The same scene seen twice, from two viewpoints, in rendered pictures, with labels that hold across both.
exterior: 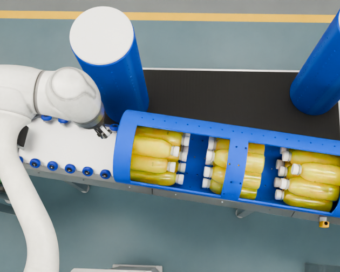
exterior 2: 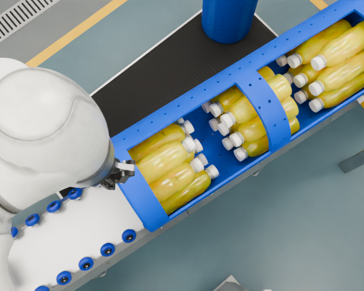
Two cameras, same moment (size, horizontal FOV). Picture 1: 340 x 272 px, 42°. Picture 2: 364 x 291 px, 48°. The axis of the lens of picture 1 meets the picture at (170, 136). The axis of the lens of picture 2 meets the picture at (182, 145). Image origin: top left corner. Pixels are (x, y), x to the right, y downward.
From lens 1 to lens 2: 0.58 m
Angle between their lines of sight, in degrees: 12
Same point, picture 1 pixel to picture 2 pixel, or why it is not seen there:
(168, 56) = not seen: hidden behind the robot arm
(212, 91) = (141, 86)
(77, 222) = not seen: outside the picture
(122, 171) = (154, 213)
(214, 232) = (247, 205)
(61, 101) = (48, 145)
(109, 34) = not seen: hidden behind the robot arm
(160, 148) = (173, 153)
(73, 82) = (39, 92)
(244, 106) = (180, 77)
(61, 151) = (59, 254)
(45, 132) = (23, 250)
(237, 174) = (275, 112)
